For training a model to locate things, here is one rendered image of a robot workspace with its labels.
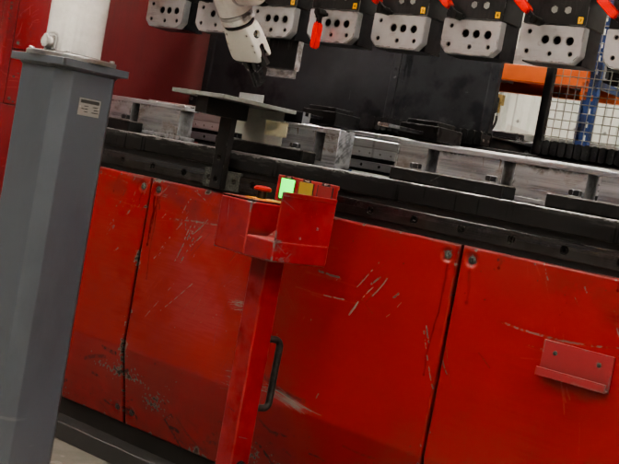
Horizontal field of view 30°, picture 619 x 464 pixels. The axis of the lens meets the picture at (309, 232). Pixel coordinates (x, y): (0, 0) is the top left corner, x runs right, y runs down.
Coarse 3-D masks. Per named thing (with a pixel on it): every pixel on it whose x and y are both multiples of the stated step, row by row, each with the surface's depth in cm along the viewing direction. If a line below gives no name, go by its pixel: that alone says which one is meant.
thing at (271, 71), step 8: (272, 40) 298; (280, 40) 296; (272, 48) 297; (280, 48) 296; (288, 48) 294; (296, 48) 292; (272, 56) 297; (280, 56) 295; (288, 56) 294; (296, 56) 292; (272, 64) 297; (280, 64) 295; (288, 64) 293; (296, 64) 292; (272, 72) 298; (280, 72) 296; (288, 72) 294; (296, 72) 293
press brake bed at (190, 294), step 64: (128, 192) 308; (192, 192) 293; (256, 192) 279; (128, 256) 306; (192, 256) 291; (384, 256) 253; (448, 256) 243; (512, 256) 233; (576, 256) 224; (128, 320) 306; (192, 320) 290; (320, 320) 264; (384, 320) 252; (448, 320) 243; (512, 320) 232; (576, 320) 223; (64, 384) 326; (128, 384) 306; (192, 384) 289; (320, 384) 262; (384, 384) 251; (448, 384) 241; (512, 384) 231; (128, 448) 306; (192, 448) 293; (256, 448) 277; (320, 448) 263; (384, 448) 250; (448, 448) 240; (512, 448) 230; (576, 448) 222
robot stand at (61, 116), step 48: (48, 96) 237; (96, 96) 242; (48, 144) 237; (96, 144) 244; (48, 192) 238; (0, 240) 243; (48, 240) 239; (0, 288) 242; (48, 288) 241; (0, 336) 241; (48, 336) 244; (0, 384) 240; (48, 384) 246; (0, 432) 241; (48, 432) 248
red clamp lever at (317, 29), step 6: (318, 12) 279; (324, 12) 280; (318, 18) 280; (318, 24) 279; (312, 30) 280; (318, 30) 279; (312, 36) 280; (318, 36) 280; (312, 42) 280; (318, 42) 280
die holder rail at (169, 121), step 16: (112, 96) 333; (112, 112) 333; (128, 112) 328; (144, 112) 324; (160, 112) 320; (176, 112) 316; (192, 112) 318; (144, 128) 324; (160, 128) 320; (176, 128) 316
